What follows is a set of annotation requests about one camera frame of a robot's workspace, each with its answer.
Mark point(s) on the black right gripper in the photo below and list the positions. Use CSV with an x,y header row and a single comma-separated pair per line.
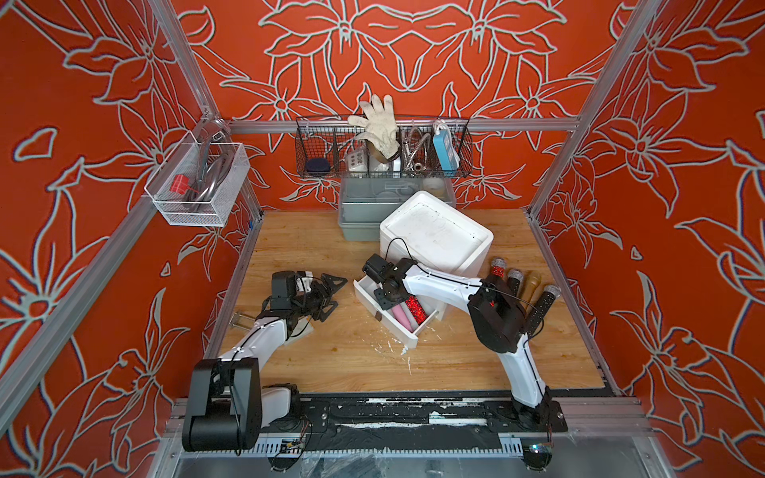
x,y
377,294

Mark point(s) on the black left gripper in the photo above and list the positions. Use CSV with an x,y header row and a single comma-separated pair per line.
x,y
322,298

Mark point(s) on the pink microphone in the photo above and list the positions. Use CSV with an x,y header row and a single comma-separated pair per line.
x,y
402,318

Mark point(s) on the white drawer cabinet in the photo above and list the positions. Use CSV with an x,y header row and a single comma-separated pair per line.
x,y
437,236

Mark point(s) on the red glitter microphone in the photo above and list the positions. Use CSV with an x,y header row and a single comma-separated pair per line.
x,y
498,267
417,310

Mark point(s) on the black microphone silver head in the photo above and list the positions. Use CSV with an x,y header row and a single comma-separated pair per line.
x,y
514,281

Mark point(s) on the gold microphone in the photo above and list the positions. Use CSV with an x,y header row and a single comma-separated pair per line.
x,y
531,283

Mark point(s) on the black glitter microphone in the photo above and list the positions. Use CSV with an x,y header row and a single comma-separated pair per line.
x,y
540,308

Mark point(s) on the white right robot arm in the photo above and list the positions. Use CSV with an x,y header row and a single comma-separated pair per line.
x,y
500,321

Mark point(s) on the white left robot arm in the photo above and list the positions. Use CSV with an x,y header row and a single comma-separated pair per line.
x,y
226,406

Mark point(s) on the grey plastic storage box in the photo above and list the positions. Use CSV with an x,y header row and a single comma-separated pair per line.
x,y
366,202

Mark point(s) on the dark blue round object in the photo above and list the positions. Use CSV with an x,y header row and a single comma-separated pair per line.
x,y
317,167

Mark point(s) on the white power strip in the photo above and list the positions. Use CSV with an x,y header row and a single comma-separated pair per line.
x,y
357,160

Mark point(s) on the blue white box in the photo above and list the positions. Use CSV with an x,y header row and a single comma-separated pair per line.
x,y
443,145

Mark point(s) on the white work glove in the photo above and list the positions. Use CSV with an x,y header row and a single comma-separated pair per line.
x,y
379,125

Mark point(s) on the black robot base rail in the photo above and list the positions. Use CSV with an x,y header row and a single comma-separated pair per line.
x,y
416,421

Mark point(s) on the black wire wall basket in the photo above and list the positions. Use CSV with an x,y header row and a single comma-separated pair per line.
x,y
418,147

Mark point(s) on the white wire wall basket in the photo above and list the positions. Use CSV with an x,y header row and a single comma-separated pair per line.
x,y
199,184

